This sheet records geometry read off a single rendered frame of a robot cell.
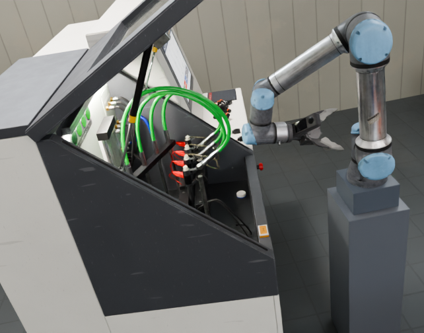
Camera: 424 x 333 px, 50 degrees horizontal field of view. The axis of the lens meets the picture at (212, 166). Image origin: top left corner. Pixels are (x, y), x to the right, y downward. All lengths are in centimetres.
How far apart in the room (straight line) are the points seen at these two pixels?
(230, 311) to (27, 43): 307
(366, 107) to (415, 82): 328
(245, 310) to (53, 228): 67
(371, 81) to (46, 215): 104
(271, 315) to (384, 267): 62
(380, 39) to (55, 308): 131
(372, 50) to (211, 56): 274
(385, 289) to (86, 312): 122
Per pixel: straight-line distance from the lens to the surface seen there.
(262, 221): 157
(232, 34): 403
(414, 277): 276
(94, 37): 185
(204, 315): 158
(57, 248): 145
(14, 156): 130
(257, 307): 156
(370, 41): 142
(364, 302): 213
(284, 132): 157
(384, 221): 186
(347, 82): 447
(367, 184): 179
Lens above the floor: 191
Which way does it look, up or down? 30 degrees down
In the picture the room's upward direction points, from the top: 10 degrees counter-clockwise
